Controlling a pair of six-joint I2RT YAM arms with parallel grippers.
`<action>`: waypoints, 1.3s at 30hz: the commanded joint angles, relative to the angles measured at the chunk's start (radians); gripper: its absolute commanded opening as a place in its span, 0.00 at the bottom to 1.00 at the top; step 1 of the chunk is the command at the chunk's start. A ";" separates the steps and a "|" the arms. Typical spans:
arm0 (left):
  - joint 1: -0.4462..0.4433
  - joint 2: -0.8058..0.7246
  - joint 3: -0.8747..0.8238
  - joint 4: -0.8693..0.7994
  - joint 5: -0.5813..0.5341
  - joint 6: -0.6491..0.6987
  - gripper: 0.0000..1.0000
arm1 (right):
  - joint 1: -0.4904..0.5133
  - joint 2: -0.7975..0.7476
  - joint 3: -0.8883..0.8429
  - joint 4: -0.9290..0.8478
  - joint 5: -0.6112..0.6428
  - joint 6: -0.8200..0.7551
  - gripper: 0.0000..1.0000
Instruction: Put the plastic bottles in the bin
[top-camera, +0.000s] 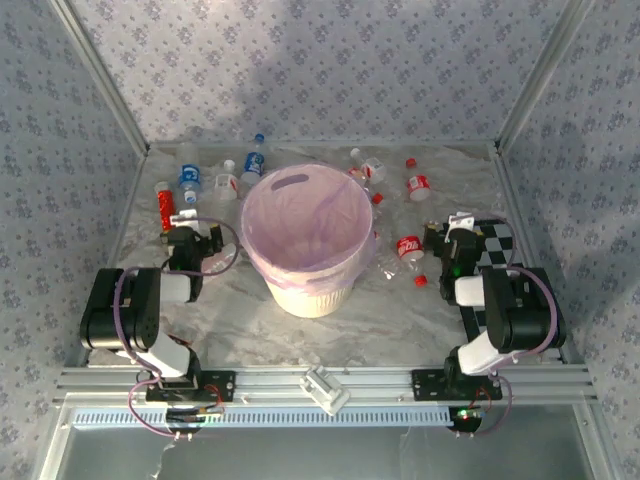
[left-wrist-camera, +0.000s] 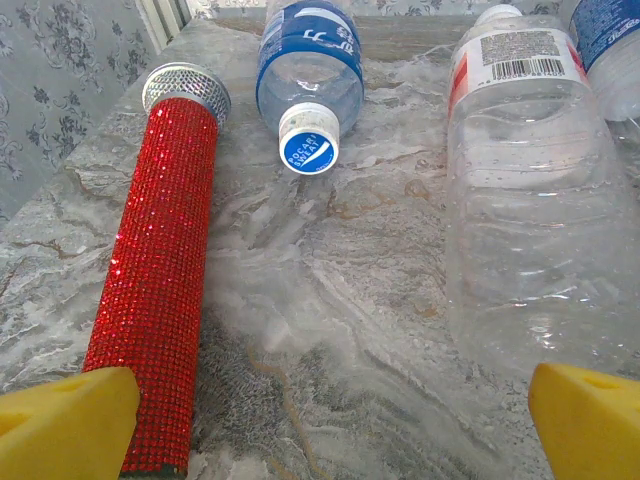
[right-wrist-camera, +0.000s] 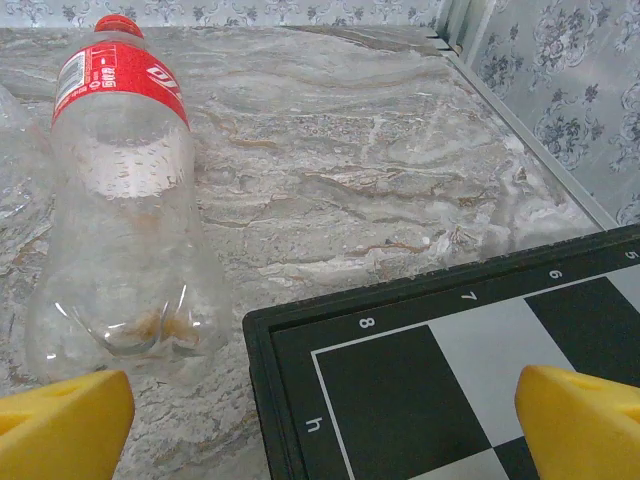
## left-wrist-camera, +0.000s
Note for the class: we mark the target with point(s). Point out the Pepsi blue label water bottle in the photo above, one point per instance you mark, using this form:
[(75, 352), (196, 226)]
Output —
[(610, 40)]

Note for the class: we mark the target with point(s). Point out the Pocari Sweat plastic bottle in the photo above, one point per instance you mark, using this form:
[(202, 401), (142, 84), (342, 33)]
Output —
[(310, 65)]

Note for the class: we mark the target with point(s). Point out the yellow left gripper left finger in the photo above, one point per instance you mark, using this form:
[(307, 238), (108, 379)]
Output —
[(65, 425)]

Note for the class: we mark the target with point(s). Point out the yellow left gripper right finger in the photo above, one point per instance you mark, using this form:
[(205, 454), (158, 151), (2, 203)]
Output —
[(590, 430)]

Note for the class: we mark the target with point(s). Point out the large clear bottle white cap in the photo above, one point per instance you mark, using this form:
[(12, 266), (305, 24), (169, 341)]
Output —
[(525, 200)]

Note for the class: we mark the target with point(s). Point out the aluminium frame post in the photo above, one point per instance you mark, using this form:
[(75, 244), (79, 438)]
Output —
[(162, 20)]

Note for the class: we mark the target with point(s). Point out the red glitter microphone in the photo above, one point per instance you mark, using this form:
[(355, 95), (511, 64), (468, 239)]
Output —
[(160, 250)]

